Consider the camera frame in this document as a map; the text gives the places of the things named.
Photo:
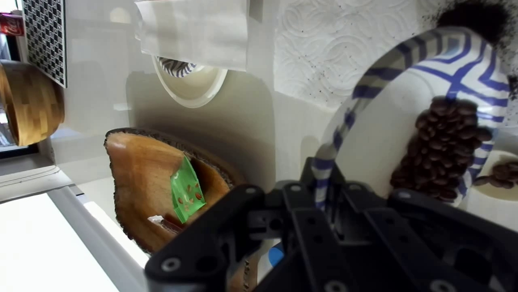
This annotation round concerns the thin brown wooden stick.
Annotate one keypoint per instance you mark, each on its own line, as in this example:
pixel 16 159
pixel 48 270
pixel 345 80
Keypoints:
pixel 162 221

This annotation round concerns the blue patterned paper bowl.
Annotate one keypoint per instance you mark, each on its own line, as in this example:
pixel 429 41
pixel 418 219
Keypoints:
pixel 474 65

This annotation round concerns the coffee beans heap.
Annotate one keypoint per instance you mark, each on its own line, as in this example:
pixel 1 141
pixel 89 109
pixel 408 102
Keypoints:
pixel 442 151

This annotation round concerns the grey window frame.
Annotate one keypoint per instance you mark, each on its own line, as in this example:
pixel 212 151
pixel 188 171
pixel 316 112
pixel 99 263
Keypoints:
pixel 81 232

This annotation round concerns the brown wooden tray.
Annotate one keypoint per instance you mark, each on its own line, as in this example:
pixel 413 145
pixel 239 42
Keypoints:
pixel 139 172

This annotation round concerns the folded white napkin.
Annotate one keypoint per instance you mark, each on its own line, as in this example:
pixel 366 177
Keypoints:
pixel 194 29

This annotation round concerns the green snack packet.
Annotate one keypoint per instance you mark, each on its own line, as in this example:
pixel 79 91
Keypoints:
pixel 188 192

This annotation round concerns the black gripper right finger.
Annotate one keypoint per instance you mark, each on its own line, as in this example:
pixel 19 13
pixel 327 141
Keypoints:
pixel 421 237

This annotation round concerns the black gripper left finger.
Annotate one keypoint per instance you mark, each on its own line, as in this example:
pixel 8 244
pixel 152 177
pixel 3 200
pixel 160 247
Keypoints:
pixel 215 237

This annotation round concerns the round wooden bowl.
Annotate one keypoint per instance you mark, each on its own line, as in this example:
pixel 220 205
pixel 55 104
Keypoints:
pixel 32 106

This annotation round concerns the loose coffee beans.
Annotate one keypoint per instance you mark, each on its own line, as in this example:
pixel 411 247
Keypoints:
pixel 502 174

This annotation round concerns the small red can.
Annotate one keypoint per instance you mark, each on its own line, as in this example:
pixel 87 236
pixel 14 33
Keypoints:
pixel 10 25

